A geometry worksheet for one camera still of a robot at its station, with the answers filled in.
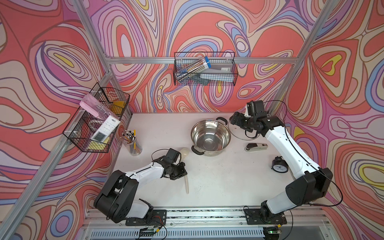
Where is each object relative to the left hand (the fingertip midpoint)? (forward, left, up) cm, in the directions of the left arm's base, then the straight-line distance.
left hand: (188, 173), depth 86 cm
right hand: (+18, -26, +23) cm, 39 cm away
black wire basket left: (+12, +48, +27) cm, 56 cm away
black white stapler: (+17, -44, +2) cm, 47 cm away
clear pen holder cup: (+15, +35, +7) cm, 39 cm away
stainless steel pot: (+27, -15, -1) cm, 31 cm away
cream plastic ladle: (+14, +3, -1) cm, 14 cm away
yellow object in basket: (+24, +38, +31) cm, 54 cm away
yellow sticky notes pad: (+5, +44, +22) cm, 50 cm away
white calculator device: (+9, +38, +30) cm, 50 cm away
